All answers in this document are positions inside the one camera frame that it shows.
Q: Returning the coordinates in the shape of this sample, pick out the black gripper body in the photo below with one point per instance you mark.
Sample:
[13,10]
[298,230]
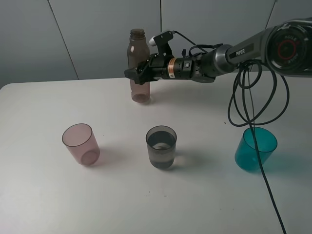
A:
[169,67]

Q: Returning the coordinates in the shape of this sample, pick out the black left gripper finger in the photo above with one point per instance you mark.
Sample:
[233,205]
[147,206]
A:
[139,76]

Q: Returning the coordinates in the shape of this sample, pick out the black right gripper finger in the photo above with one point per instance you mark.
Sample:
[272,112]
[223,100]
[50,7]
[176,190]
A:
[142,66]

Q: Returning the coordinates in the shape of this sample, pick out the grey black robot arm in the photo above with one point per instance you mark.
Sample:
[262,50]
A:
[285,49]

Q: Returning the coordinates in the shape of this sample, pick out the grey translucent plastic cup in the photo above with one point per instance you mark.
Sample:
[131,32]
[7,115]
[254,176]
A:
[161,146]

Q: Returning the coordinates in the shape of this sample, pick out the pink translucent plastic cup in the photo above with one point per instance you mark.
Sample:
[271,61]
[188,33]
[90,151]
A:
[80,141]

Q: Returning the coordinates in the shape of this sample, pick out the teal translucent plastic cup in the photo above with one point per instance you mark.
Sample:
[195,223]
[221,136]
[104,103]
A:
[246,154]

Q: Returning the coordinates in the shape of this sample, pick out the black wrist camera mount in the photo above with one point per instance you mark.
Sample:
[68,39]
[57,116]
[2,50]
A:
[161,42]

